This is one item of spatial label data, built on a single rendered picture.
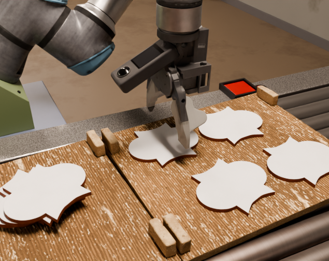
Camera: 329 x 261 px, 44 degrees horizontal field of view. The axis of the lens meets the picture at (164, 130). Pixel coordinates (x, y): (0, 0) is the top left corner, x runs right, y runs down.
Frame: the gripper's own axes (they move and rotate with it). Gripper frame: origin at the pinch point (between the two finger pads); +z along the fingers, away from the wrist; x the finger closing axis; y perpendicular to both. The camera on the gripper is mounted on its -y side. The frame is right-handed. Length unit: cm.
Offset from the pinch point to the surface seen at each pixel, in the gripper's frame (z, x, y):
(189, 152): 2.7, -5.2, 2.7
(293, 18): 74, 221, 255
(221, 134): 2.4, -3.2, 11.5
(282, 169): 2.4, -17.3, 14.9
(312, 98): 4.7, 3.3, 43.4
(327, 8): 55, 184, 254
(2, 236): 4.6, -9.3, -32.3
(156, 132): 2.7, 3.6, 0.2
